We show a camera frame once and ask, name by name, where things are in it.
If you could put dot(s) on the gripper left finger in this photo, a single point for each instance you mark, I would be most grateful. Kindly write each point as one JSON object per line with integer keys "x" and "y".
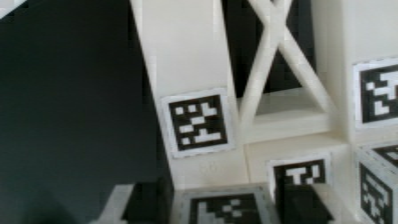
{"x": 140, "y": 203}

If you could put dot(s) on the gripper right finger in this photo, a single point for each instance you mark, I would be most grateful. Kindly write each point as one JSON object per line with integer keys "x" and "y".
{"x": 310, "y": 205}

